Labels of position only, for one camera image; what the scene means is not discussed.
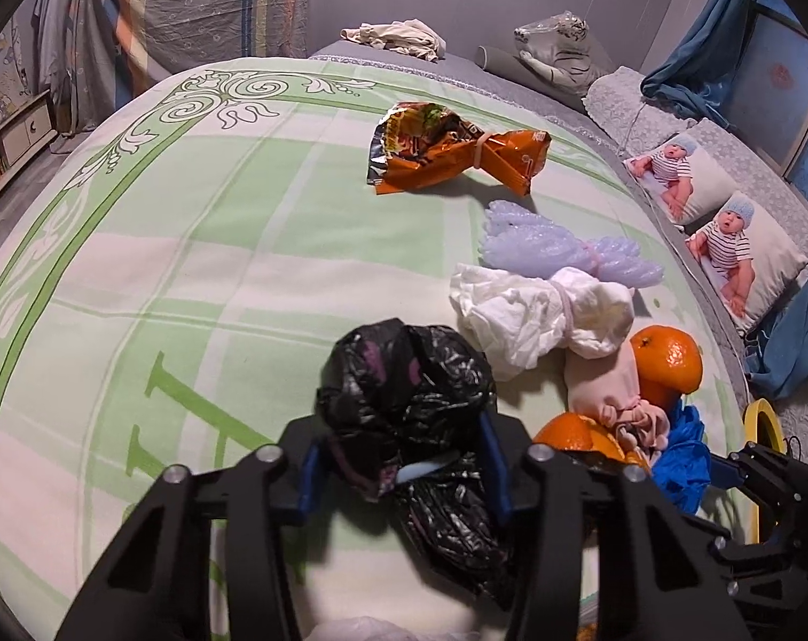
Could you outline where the dark grey pillow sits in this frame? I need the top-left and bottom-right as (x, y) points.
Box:
(477, 45), (588, 114)

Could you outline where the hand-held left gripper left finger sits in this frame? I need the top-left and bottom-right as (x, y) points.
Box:
(55, 414), (331, 641)

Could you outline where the pink tied plastic bag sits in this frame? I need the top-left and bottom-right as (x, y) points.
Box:
(564, 340), (672, 465)

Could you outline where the white low cabinet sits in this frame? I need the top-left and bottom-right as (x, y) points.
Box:
(0, 90), (58, 215)

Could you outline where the yellow bin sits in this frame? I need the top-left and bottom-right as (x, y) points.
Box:
(743, 398), (788, 542)

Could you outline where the beige crumpled cloth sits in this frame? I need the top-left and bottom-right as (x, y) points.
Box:
(340, 19), (448, 62)

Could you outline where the black plastic bag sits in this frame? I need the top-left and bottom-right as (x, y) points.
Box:
(316, 319), (518, 608)

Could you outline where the orange snack wrapper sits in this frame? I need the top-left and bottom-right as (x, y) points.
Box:
(365, 101), (553, 198)

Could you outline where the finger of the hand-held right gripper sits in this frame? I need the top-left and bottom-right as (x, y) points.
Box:
(709, 442), (808, 509)
(711, 521), (808, 622)

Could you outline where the white plastic bag bundle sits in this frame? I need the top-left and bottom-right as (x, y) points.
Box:
(450, 265), (637, 383)

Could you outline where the grey folded cloth pile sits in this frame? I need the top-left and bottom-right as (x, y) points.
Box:
(514, 11), (618, 96)

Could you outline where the baby print pillow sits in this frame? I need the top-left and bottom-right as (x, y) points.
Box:
(623, 134), (739, 226)
(685, 191), (808, 335)

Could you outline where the pale purple foam net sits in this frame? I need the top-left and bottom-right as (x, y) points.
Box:
(478, 200), (665, 290)

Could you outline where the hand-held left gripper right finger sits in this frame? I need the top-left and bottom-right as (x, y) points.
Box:
(477, 410), (752, 641)

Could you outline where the striped grey hanging sheet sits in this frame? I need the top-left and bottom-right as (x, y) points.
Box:
(36, 0), (318, 135)

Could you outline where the frosted window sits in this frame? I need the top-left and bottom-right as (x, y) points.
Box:
(724, 0), (808, 181)

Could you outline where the blue plastic bag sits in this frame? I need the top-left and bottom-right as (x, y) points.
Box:
(650, 404), (712, 515)

